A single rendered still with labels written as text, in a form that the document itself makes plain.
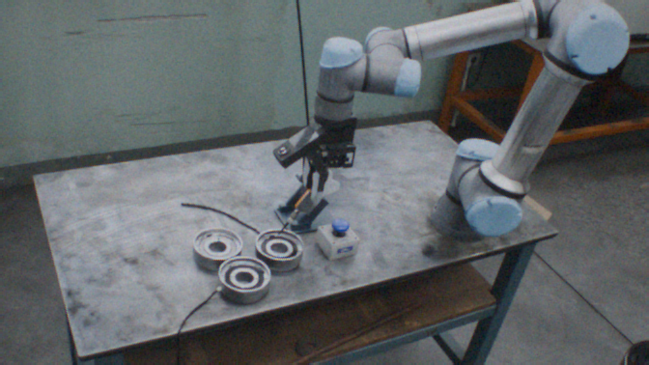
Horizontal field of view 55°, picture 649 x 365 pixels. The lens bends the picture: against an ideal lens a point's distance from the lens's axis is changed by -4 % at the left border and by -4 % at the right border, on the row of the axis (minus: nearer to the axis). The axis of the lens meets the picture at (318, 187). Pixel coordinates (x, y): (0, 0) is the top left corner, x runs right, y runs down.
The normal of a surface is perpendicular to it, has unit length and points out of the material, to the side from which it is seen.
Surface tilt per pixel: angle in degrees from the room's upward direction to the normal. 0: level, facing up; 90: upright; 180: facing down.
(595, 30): 83
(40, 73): 90
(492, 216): 97
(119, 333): 0
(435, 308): 0
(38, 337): 0
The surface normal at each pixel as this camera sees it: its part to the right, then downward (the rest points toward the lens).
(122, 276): 0.14, -0.82
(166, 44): 0.45, 0.55
